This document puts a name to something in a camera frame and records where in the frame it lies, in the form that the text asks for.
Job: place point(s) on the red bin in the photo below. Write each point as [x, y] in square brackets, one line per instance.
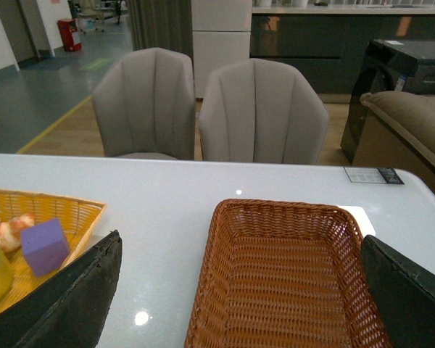
[69, 34]

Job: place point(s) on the grey chair right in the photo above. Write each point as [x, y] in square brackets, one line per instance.
[261, 111]

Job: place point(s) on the grey curtain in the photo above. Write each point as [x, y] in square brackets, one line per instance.
[161, 23]

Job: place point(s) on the toy croissant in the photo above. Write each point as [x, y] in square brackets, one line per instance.
[10, 231]

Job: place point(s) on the white cabinet column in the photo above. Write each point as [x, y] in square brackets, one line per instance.
[221, 33]

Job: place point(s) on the beige sofa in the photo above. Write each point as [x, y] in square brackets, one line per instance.
[399, 132]

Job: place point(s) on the dark counter cabinet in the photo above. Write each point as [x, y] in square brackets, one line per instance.
[327, 44]

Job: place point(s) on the table label sticker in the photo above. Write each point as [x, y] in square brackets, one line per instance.
[382, 175]

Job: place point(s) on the office chair background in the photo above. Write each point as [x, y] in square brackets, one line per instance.
[93, 14]

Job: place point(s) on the grey chair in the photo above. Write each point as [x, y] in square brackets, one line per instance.
[145, 106]
[261, 111]

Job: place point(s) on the purple foam cube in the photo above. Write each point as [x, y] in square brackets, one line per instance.
[44, 247]

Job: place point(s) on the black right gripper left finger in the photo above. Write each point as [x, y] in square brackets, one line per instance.
[71, 307]

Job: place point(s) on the brown wicker basket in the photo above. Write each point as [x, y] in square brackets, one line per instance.
[283, 274]

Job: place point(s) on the black appliance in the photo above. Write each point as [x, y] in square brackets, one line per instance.
[405, 65]

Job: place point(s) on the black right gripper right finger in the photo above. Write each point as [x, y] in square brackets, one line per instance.
[404, 293]

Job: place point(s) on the grey chair left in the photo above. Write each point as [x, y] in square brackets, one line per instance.
[145, 106]

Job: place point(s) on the yellow wicker basket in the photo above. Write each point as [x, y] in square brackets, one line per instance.
[78, 218]

